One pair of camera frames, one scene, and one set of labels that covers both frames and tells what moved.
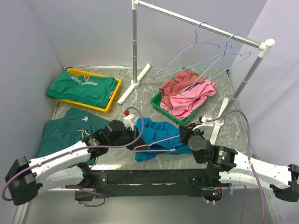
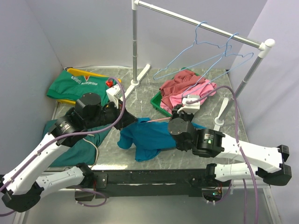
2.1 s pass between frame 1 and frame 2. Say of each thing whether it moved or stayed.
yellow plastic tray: stayed
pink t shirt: stayed
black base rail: stayed
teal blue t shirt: stayed
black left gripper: moved
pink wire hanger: moved
